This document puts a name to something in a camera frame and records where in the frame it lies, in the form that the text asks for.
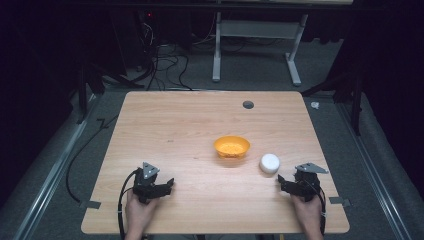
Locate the orange bowl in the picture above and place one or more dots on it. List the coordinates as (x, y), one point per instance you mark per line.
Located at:
(231, 146)

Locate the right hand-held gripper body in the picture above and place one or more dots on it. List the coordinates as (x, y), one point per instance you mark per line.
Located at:
(306, 183)

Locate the white round cup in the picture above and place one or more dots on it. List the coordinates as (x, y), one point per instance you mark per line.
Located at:
(269, 162)

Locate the grey tape strip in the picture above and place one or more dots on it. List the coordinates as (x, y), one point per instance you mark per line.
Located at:
(340, 201)
(90, 204)

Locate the black metal stand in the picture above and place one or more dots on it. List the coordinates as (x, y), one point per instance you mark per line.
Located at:
(356, 100)
(83, 93)

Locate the white metal desk frame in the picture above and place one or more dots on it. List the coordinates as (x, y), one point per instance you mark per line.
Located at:
(256, 29)

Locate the crumpled white paper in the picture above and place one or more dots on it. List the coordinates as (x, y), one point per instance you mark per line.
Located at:
(315, 105)

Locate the person's right hand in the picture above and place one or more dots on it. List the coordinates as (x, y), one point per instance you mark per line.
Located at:
(307, 213)

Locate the aluminium floor rail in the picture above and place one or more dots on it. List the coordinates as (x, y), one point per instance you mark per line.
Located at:
(50, 181)
(376, 173)

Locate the grey table grommet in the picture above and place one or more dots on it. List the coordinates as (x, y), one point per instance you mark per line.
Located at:
(248, 104)

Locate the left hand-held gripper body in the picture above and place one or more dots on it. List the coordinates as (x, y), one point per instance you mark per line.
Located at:
(145, 181)

